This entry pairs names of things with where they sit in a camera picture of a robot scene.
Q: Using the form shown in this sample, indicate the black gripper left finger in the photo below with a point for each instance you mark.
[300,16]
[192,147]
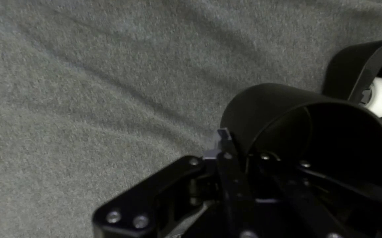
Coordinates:
[164,199]

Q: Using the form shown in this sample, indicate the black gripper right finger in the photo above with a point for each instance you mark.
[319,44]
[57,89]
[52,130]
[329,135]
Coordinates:
[331,207]

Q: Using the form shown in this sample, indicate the black cup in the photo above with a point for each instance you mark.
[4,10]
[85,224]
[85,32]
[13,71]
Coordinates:
[278,110]

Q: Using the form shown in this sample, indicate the grey tablecloth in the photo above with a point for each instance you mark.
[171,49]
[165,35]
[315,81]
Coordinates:
[89,88]

